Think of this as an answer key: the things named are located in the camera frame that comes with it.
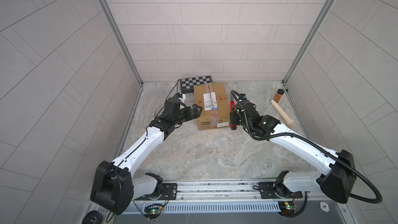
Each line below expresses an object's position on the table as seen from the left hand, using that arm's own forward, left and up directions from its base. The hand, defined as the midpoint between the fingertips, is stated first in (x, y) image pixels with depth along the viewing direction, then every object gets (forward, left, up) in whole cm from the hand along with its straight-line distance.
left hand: (200, 109), depth 79 cm
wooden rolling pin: (0, -53, -15) cm, 55 cm away
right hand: (-2, -15, -1) cm, 15 cm away
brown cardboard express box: (+12, -7, -6) cm, 15 cm away
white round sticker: (-40, -56, -18) cm, 71 cm away
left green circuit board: (-42, +20, -16) cm, 49 cm away
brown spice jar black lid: (+19, -50, -14) cm, 56 cm away
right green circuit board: (-40, -39, -18) cm, 59 cm away
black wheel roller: (-44, +39, -6) cm, 59 cm away
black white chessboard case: (+31, +11, -16) cm, 37 cm away
